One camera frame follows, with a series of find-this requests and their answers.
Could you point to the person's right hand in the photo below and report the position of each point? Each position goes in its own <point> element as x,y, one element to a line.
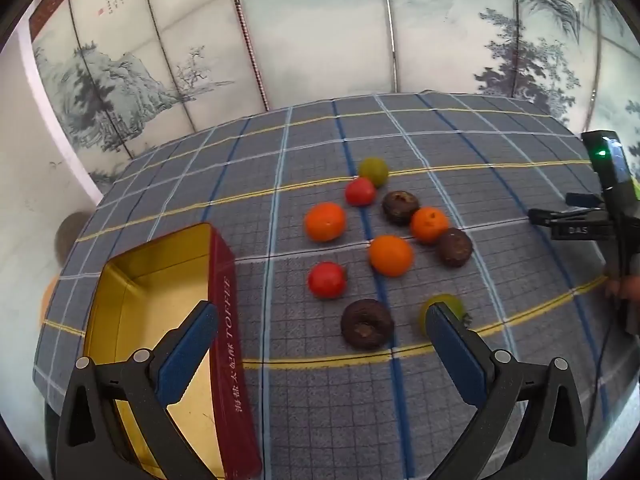
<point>613,287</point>

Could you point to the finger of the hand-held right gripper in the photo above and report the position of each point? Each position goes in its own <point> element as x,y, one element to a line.
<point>570,225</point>
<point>582,199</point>

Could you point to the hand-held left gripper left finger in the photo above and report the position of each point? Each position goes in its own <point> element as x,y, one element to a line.
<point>187,355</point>

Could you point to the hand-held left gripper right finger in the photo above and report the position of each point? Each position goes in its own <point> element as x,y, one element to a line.
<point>457,355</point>

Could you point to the dark brown mangosteen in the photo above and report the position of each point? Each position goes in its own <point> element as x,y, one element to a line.
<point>400,207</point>
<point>455,246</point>
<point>366,323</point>

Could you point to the orange tangerine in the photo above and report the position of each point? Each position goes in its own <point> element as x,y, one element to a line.
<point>325,221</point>
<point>429,225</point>
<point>391,255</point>

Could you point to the green citrus fruit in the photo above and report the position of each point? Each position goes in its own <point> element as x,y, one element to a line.
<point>374,171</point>
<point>452,305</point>

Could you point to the red toffee tin box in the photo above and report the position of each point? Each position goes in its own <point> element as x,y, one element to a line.
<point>225,310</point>

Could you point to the red tomato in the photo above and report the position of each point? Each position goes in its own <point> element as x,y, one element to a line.
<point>327,280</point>
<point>360,192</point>

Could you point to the painted folding screen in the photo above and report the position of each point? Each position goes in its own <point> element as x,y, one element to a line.
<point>325,35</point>

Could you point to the brown round stool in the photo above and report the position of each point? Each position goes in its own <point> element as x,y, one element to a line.
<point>70,240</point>

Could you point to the grey checkered tablecloth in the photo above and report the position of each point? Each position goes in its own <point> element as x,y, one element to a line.
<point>300,160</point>

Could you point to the orange object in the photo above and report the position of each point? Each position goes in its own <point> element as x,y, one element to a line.
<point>49,297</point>

